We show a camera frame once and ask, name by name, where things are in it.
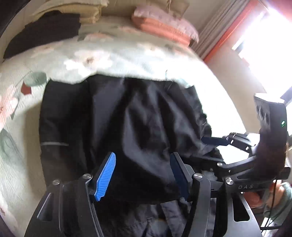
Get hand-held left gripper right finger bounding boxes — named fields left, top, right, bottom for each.
left=170, top=152, right=263, bottom=237

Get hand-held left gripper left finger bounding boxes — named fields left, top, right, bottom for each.
left=24, top=152, right=117, bottom=237

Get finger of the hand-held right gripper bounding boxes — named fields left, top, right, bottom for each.
left=198, top=158, right=227, bottom=172
left=202, top=132, right=252, bottom=151

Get black hooded jacket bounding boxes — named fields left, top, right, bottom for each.
left=38, top=75, right=226, bottom=237

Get person's right forearm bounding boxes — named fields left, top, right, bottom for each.
left=263, top=182, right=292, bottom=225

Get black folded clothes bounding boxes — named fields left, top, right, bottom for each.
left=3, top=10, right=81, bottom=59

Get person's right hand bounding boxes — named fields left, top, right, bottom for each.
left=247, top=182, right=280, bottom=209

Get window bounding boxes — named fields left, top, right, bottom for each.
left=231, top=0, right=292, bottom=101

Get orange curtain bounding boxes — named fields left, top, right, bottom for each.
left=203, top=0, right=265, bottom=62

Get beige curtain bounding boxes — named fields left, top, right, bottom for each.
left=189, top=0, right=252, bottom=58

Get floral green bedspread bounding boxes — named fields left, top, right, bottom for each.
left=0, top=17, right=260, bottom=219

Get salmon folded blanket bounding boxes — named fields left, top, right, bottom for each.
left=131, top=15, right=192, bottom=47

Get pink pillow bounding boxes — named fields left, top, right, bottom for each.
left=133, top=6, right=199, bottom=44

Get beige bed headboard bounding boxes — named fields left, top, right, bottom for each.
left=106, top=0, right=190, bottom=17

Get cream folded quilt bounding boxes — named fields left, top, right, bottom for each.
left=32, top=0, right=109, bottom=24

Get black cable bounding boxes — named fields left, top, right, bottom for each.
left=260, top=179, right=281, bottom=232

